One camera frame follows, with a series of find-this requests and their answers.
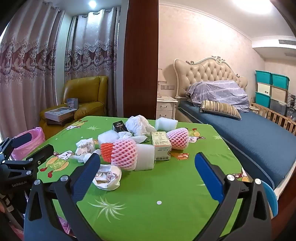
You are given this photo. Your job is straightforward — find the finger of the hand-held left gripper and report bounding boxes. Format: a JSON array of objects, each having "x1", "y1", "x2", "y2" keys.
[
  {"x1": 9, "y1": 133, "x2": 33, "y2": 149},
  {"x1": 26, "y1": 144, "x2": 54, "y2": 164}
]

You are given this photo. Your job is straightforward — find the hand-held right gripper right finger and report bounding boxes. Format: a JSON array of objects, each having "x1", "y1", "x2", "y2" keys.
[{"x1": 194, "y1": 152, "x2": 272, "y2": 241}]

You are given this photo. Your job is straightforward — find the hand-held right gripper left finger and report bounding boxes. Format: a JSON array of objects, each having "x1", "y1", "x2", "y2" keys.
[{"x1": 24, "y1": 152, "x2": 109, "y2": 241}]

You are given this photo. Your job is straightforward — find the pink trash bag bin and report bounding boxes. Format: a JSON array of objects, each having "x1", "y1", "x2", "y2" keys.
[{"x1": 11, "y1": 127, "x2": 45, "y2": 160}]

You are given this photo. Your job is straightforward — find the pink foam fruit net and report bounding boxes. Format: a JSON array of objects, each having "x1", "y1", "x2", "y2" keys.
[
  {"x1": 100, "y1": 138, "x2": 138, "y2": 172},
  {"x1": 166, "y1": 128, "x2": 189, "y2": 151}
]

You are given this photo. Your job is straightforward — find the beige medicine box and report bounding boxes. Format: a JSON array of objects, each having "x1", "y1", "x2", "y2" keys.
[{"x1": 150, "y1": 131, "x2": 172, "y2": 161}]

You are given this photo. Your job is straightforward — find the large white foam block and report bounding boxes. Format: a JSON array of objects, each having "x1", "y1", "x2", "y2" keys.
[{"x1": 134, "y1": 144, "x2": 156, "y2": 172}]

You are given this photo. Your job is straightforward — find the white foam sheet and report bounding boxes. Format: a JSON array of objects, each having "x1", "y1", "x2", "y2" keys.
[{"x1": 155, "y1": 118, "x2": 178, "y2": 132}]

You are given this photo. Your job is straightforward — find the white plastic bag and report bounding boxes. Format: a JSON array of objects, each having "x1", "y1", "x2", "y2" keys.
[{"x1": 125, "y1": 115, "x2": 157, "y2": 137}]

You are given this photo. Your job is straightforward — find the crumpled white paper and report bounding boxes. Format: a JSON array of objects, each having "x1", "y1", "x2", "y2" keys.
[{"x1": 92, "y1": 164, "x2": 122, "y2": 191}]

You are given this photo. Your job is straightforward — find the crumpled printed white wrapper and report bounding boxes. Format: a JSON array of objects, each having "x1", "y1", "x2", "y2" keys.
[{"x1": 70, "y1": 137, "x2": 102, "y2": 164}]

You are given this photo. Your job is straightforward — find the small white foam piece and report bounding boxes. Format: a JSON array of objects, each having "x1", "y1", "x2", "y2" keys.
[{"x1": 98, "y1": 131, "x2": 121, "y2": 149}]

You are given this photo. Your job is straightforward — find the flat white cardboard box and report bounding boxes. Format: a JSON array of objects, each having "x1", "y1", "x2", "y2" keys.
[{"x1": 44, "y1": 107, "x2": 78, "y2": 122}]

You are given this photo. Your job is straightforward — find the small black box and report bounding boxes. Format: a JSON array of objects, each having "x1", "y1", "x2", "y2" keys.
[{"x1": 112, "y1": 120, "x2": 127, "y2": 133}]

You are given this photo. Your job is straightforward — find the striped pillow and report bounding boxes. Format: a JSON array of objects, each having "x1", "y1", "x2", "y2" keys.
[{"x1": 201, "y1": 100, "x2": 242, "y2": 120}]

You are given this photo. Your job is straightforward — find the blue plastic stool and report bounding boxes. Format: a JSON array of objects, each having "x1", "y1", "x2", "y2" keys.
[{"x1": 261, "y1": 181, "x2": 278, "y2": 218}]

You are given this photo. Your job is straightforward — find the green cartoon printed tablecloth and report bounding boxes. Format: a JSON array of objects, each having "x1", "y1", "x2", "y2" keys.
[{"x1": 22, "y1": 116, "x2": 255, "y2": 241}]

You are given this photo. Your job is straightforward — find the white nightstand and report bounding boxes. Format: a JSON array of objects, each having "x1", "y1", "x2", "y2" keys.
[{"x1": 157, "y1": 95, "x2": 178, "y2": 120}]

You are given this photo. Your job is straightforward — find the yellow leather armchair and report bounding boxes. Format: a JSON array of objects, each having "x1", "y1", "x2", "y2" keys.
[{"x1": 39, "y1": 76, "x2": 109, "y2": 139}]

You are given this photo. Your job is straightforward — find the bed with tufted headboard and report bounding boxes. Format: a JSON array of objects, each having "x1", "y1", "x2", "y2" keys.
[{"x1": 186, "y1": 80, "x2": 250, "y2": 113}]

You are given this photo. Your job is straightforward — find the lace patterned curtain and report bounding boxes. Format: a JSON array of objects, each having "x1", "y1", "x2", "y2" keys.
[
  {"x1": 65, "y1": 7, "x2": 121, "y2": 117},
  {"x1": 0, "y1": 0, "x2": 65, "y2": 139}
]

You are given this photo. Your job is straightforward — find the stack of storage boxes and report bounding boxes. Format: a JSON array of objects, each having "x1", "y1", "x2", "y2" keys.
[{"x1": 255, "y1": 70, "x2": 290, "y2": 116}]

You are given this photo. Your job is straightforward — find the beige tufted headboard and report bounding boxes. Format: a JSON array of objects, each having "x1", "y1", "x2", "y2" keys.
[{"x1": 173, "y1": 56, "x2": 248, "y2": 98}]

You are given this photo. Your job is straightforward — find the white bedside lamp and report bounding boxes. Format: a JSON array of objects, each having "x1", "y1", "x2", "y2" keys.
[{"x1": 157, "y1": 68, "x2": 168, "y2": 98}]

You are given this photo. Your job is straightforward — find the black white checkered box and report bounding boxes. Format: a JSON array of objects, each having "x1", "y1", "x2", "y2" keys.
[{"x1": 287, "y1": 91, "x2": 296, "y2": 117}]

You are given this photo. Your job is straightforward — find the large ceiling light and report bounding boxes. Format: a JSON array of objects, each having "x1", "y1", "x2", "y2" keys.
[{"x1": 231, "y1": 0, "x2": 281, "y2": 13}]

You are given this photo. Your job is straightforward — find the wooden crib rail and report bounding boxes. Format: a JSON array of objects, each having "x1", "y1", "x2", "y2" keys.
[{"x1": 251, "y1": 102, "x2": 296, "y2": 137}]

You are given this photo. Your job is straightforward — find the brown wooden archway post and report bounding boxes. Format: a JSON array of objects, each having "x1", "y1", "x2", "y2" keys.
[{"x1": 117, "y1": 0, "x2": 159, "y2": 121}]

